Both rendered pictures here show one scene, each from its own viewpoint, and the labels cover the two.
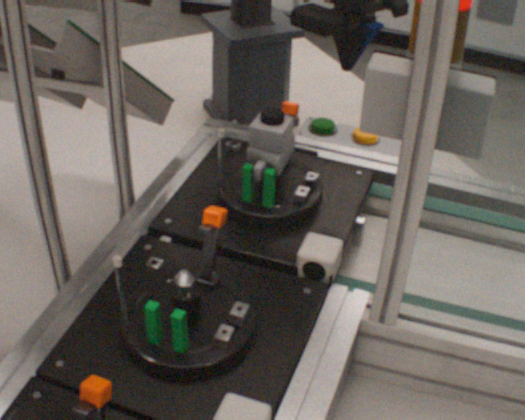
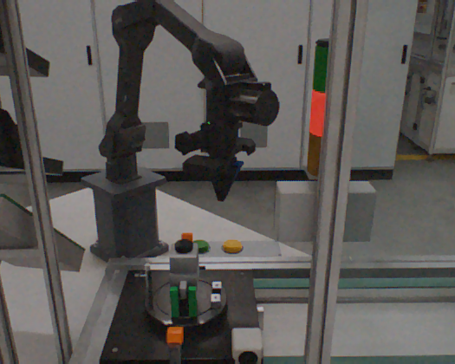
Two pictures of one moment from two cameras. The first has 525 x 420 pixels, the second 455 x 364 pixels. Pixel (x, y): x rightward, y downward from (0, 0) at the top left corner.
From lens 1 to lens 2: 0.16 m
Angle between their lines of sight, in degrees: 23
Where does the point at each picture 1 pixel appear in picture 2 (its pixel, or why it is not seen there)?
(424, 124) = (334, 224)
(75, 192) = not seen: outside the picture
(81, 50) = (16, 219)
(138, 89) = (60, 245)
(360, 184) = (247, 282)
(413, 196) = (331, 280)
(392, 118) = (302, 226)
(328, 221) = (238, 316)
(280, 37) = (149, 186)
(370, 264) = (275, 341)
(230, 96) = (116, 238)
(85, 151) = not seen: outside the picture
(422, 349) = not seen: outside the picture
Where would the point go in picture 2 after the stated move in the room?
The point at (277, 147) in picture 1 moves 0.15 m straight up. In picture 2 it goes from (193, 269) to (191, 179)
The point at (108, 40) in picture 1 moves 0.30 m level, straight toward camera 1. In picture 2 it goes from (41, 207) to (127, 320)
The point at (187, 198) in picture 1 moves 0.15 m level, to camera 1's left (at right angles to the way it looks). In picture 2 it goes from (123, 326) to (22, 349)
